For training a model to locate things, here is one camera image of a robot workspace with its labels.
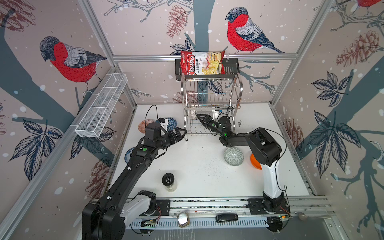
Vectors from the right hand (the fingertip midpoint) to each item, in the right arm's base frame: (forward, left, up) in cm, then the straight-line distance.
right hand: (195, 120), depth 91 cm
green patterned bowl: (-16, -24, -16) cm, 33 cm away
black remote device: (-48, -15, -12) cm, 52 cm away
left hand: (-15, +6, +7) cm, 18 cm away
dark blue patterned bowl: (+7, +18, -13) cm, 23 cm away
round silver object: (-50, +2, -6) cm, 51 cm away
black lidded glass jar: (-35, +11, -4) cm, 37 cm away
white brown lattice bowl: (+8, +2, -3) cm, 8 cm away
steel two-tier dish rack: (+38, -13, -12) cm, 42 cm away
